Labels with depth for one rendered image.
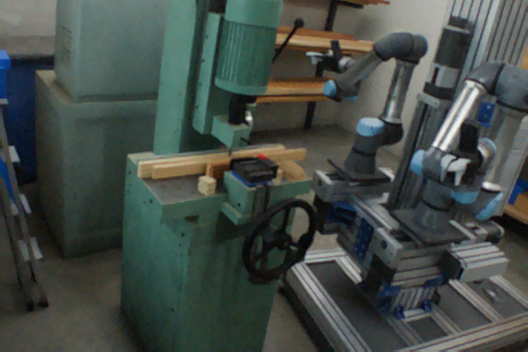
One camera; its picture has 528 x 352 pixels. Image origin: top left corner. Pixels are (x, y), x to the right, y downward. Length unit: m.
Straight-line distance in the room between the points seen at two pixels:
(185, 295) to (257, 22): 0.93
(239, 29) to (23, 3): 2.37
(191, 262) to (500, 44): 1.38
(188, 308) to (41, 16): 2.55
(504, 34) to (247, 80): 1.00
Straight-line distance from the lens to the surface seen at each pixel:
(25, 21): 3.57
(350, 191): 2.06
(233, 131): 1.50
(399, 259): 1.68
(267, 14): 1.40
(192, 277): 1.56
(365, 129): 2.00
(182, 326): 1.70
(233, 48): 1.42
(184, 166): 1.50
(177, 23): 1.68
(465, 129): 1.19
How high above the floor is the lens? 1.56
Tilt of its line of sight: 22 degrees down
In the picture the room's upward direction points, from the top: 11 degrees clockwise
